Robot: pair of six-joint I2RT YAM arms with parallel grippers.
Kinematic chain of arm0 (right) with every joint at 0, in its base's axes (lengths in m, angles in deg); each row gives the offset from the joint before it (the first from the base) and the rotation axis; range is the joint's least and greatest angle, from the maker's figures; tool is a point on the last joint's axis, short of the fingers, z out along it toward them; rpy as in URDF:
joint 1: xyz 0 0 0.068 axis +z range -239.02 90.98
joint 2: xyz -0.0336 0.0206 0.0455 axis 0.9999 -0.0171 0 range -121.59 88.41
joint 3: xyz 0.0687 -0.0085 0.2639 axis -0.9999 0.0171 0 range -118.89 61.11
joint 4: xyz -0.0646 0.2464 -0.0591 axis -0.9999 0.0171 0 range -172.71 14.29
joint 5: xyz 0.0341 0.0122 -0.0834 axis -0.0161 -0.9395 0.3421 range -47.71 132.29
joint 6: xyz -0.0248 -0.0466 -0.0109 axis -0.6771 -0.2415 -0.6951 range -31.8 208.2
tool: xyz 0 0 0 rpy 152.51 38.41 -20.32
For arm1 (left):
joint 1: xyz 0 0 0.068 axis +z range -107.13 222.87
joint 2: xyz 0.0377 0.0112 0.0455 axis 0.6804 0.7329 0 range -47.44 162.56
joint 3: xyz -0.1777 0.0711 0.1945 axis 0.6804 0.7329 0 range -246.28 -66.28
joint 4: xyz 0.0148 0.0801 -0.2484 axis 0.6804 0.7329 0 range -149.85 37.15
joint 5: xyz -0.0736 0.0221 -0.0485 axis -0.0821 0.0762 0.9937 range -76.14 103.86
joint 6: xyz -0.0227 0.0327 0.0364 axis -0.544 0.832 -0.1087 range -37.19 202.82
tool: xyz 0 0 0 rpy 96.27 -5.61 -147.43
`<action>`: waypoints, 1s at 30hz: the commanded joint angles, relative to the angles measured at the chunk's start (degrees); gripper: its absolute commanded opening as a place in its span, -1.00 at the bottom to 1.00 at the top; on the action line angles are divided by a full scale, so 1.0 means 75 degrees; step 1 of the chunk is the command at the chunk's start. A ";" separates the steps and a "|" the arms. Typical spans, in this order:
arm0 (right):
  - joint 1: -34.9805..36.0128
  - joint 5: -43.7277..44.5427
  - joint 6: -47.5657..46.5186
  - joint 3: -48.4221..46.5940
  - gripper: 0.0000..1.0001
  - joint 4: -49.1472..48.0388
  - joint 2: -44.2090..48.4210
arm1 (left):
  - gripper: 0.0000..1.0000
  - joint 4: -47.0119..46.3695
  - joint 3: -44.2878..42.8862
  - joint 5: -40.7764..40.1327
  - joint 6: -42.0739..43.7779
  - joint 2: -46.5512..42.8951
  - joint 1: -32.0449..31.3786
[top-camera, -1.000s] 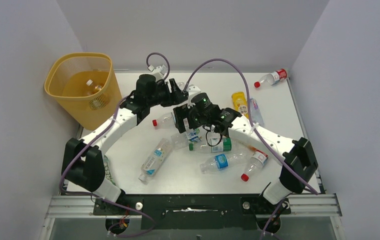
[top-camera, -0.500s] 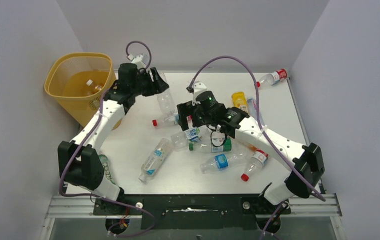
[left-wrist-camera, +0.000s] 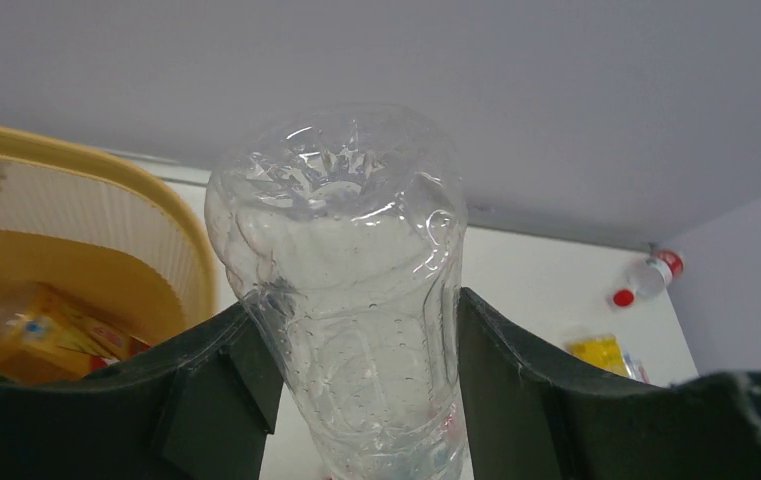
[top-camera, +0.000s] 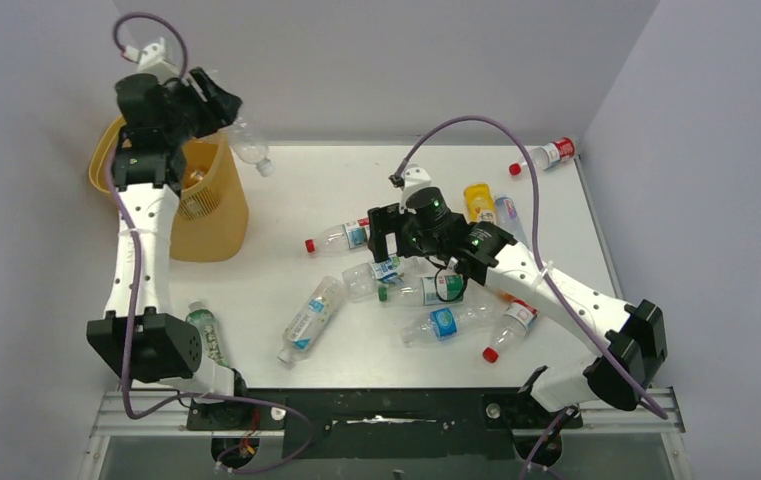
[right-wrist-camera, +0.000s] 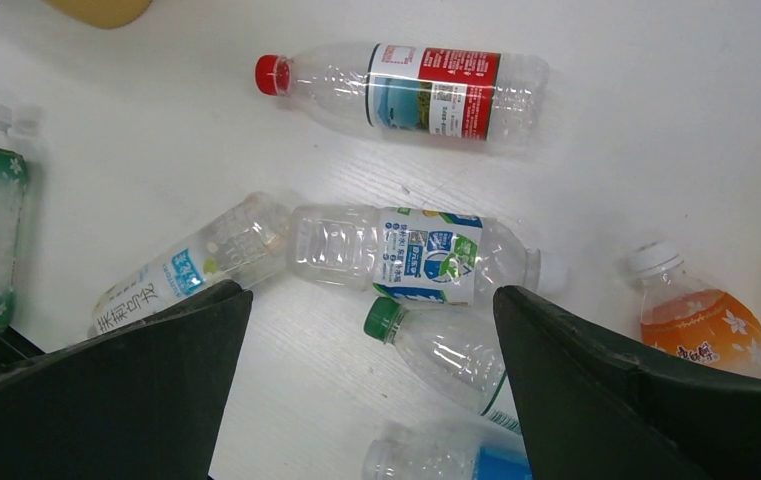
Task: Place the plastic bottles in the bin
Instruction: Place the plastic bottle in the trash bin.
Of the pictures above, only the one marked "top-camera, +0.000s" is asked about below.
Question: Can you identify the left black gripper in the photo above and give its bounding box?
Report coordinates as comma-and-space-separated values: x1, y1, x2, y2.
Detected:
158, 68, 238, 146

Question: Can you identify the red white label water bottle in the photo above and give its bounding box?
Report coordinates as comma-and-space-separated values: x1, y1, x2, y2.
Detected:
304, 217, 370, 255

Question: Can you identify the clear unlabelled bottle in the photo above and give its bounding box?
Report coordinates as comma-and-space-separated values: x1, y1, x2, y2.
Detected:
225, 112, 275, 177

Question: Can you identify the blue white label crushed bottle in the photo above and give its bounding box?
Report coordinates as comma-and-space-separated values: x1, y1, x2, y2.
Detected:
341, 255, 421, 301

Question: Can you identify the red label tea bottle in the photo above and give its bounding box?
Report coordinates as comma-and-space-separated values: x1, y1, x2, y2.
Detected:
182, 166, 208, 195

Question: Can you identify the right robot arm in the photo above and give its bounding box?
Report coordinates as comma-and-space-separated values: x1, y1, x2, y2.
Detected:
367, 187, 667, 427

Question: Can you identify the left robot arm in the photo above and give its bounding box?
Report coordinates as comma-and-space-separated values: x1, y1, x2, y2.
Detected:
86, 68, 242, 397

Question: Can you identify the yellow mesh waste bin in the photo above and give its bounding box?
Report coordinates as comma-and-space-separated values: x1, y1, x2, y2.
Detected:
88, 117, 249, 263

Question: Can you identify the green cap water bottle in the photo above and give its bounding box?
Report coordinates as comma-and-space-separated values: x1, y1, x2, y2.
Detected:
377, 274, 466, 307

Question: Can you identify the yellow juice bottle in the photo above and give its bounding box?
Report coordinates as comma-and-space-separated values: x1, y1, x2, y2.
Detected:
463, 183, 497, 224

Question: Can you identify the small blue label bottle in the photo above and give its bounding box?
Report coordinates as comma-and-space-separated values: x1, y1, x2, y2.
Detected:
494, 194, 528, 246

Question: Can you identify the blue label clear bottle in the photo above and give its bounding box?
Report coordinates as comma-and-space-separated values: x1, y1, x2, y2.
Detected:
399, 303, 501, 347

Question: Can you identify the blue label bottle lower left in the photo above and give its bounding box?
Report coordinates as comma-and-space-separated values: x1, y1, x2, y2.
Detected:
277, 276, 347, 365

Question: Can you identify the red label bottle near right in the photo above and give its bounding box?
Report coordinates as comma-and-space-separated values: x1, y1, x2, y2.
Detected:
481, 300, 538, 364

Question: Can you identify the red cap bottle far corner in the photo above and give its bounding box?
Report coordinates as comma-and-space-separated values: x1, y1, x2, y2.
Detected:
508, 136, 579, 177

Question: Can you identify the green tea bottle table edge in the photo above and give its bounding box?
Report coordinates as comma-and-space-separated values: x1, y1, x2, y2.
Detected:
186, 300, 230, 368

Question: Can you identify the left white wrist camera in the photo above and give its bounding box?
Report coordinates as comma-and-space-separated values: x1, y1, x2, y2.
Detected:
121, 37, 179, 83

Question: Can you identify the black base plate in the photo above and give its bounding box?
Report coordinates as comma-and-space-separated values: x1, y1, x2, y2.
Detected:
186, 387, 583, 468

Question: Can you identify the aluminium rail frame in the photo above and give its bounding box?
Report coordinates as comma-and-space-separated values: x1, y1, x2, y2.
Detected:
81, 387, 693, 479

